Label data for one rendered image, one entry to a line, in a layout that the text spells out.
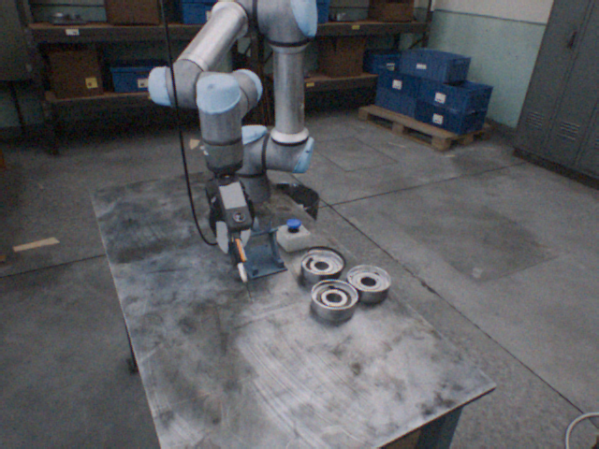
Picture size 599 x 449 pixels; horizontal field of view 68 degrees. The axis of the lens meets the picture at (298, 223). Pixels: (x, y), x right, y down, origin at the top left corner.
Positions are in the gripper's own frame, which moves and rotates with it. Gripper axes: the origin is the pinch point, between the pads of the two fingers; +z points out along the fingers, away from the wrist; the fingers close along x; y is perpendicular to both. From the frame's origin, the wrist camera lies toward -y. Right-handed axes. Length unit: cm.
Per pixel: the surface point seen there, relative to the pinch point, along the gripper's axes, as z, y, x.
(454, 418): 26, -39, -33
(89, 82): 53, 341, 32
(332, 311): 11.8, -14.9, -16.8
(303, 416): 13.3, -34.3, -1.4
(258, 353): 13.9, -17.6, 1.1
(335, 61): 61, 362, -213
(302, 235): 12.3, 14.7, -22.6
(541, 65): 38, 202, -328
